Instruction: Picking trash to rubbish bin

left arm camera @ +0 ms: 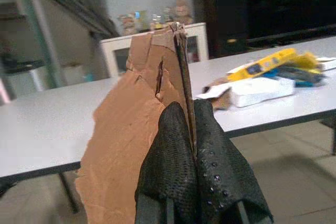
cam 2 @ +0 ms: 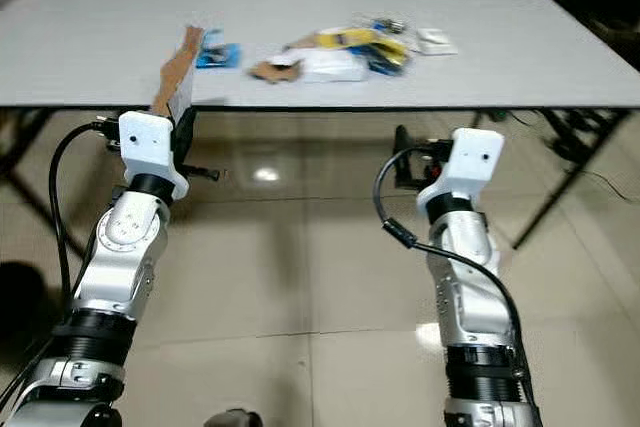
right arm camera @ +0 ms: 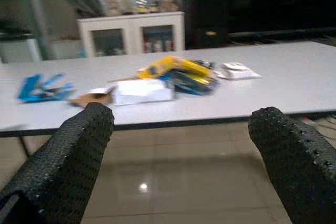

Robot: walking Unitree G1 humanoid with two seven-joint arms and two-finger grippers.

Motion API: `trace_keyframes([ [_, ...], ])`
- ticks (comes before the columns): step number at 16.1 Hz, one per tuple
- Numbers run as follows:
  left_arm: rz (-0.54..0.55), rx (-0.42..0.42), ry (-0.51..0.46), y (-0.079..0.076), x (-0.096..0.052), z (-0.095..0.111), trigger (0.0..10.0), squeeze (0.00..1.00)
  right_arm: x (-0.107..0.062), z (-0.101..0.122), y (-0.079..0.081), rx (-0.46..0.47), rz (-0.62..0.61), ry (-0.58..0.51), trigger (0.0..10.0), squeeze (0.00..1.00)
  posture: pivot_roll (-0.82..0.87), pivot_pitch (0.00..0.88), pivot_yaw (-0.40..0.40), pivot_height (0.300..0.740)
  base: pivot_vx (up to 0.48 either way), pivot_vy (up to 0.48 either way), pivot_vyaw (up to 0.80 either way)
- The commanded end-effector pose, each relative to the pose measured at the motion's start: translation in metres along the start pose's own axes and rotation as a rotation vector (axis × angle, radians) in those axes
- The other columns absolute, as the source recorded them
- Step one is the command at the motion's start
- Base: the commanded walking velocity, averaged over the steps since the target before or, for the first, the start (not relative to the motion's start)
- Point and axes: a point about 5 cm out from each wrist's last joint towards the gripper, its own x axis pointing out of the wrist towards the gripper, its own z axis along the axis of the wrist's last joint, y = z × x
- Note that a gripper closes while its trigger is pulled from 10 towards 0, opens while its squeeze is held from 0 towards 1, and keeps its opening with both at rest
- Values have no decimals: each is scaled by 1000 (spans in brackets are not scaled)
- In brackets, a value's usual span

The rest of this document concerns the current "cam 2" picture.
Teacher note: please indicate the yellow carton box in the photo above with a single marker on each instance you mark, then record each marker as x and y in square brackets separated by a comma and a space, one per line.
[350, 39]

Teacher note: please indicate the black rubbish bin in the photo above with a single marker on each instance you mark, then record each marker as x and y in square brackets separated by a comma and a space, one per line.
[20, 302]

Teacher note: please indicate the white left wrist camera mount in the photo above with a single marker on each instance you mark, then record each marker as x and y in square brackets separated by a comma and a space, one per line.
[145, 145]

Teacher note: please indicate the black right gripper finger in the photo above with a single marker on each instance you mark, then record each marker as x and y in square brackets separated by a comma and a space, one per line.
[404, 150]

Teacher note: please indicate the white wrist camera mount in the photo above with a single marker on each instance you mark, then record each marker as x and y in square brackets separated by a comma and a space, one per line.
[145, 145]
[472, 159]

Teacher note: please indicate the small white packet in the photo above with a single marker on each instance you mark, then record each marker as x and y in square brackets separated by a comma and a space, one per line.
[432, 41]

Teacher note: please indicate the white foam tray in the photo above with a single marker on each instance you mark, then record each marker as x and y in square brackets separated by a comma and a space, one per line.
[332, 67]

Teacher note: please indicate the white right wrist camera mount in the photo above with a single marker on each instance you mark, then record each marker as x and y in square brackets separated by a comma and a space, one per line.
[472, 159]

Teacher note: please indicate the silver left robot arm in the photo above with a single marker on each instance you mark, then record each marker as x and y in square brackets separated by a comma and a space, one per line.
[125, 247]

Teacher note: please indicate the brown cardboard box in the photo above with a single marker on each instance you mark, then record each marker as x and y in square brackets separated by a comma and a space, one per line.
[182, 72]

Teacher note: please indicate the brown torn cardboard scrap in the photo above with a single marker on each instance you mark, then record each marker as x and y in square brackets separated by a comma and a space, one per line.
[275, 71]

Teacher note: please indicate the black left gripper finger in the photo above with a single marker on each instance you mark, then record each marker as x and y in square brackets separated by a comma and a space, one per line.
[188, 137]

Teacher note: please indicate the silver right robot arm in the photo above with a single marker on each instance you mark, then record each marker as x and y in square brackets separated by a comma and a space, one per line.
[470, 297]

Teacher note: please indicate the white table with black legs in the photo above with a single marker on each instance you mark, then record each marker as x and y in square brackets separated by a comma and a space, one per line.
[80, 47]

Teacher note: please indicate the blue crumpled snack wrapper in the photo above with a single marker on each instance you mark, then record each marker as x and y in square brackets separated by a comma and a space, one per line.
[222, 55]

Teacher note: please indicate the clear crumpled plastic wrapper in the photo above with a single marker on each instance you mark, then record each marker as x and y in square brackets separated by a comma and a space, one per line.
[385, 24]

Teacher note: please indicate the blue yellow plastic packet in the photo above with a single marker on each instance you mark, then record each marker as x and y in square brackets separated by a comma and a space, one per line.
[388, 60]

